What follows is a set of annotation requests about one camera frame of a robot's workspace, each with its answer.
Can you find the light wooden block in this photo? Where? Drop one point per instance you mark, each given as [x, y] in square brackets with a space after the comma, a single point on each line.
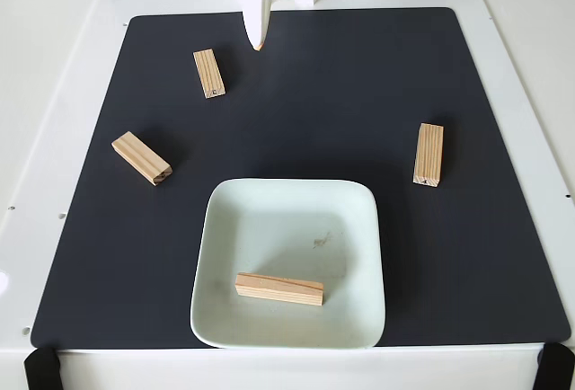
[141, 158]
[278, 291]
[209, 73]

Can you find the wooden block marked four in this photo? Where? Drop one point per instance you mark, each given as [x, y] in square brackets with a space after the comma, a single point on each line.
[428, 154]

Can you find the pale green square plate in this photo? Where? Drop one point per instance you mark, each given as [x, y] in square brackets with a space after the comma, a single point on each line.
[287, 228]

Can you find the black rubber mat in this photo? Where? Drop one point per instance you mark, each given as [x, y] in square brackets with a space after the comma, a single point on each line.
[135, 250]

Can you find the black corner bracket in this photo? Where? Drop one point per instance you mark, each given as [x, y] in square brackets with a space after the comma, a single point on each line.
[41, 369]
[557, 367]

